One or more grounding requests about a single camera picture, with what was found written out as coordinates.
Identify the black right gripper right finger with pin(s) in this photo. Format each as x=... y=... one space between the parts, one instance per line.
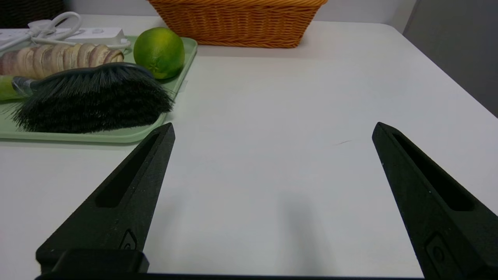
x=439 y=217

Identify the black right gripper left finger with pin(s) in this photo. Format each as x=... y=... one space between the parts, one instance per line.
x=116 y=202

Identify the green round citrus fruit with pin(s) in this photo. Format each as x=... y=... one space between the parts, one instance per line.
x=158 y=52

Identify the striped brown taro root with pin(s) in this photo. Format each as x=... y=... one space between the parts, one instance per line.
x=54 y=58

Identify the orange wicker basket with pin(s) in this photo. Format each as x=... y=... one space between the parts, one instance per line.
x=237 y=23

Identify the light green plastic tray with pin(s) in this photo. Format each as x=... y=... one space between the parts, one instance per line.
x=116 y=136

